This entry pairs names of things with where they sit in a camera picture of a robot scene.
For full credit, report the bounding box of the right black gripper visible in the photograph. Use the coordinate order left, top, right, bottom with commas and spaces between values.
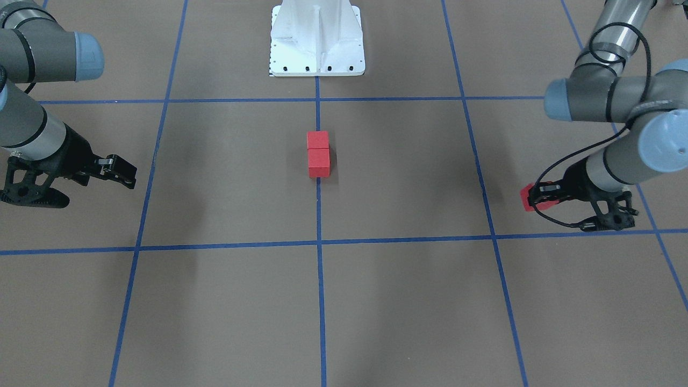
32, 126, 138, 190

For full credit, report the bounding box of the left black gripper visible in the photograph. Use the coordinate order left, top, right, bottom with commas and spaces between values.
531, 161, 608, 204

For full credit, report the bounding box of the red wooden cube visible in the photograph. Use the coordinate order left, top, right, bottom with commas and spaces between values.
307, 148, 332, 178
519, 183, 560, 212

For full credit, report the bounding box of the red wooden cube carried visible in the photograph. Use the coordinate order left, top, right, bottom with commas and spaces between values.
306, 131, 330, 150

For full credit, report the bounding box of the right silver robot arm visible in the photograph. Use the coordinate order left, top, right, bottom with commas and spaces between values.
2, 1, 137, 197

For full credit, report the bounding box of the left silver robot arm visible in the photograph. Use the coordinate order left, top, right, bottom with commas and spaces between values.
521, 1, 686, 211

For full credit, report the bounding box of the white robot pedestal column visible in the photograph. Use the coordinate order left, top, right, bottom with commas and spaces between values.
269, 1, 366, 77

